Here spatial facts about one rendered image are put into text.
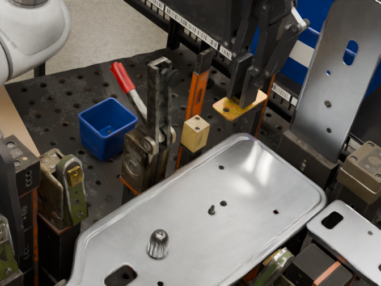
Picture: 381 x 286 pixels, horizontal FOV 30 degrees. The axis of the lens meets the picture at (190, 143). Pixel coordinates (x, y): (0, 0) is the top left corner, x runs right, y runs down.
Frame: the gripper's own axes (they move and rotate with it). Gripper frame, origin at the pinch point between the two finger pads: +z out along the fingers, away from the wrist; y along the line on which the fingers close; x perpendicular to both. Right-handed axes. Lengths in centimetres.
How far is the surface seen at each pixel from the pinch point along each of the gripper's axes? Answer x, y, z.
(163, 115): 0.7, -14.6, 18.3
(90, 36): 101, -147, 129
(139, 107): -0.6, -18.8, 18.9
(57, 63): 77, -140, 129
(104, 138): 11, -39, 51
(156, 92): -1.7, -14.6, 11.8
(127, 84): -0.5, -22.3, 16.3
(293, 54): 35.3, -13.0, 20.5
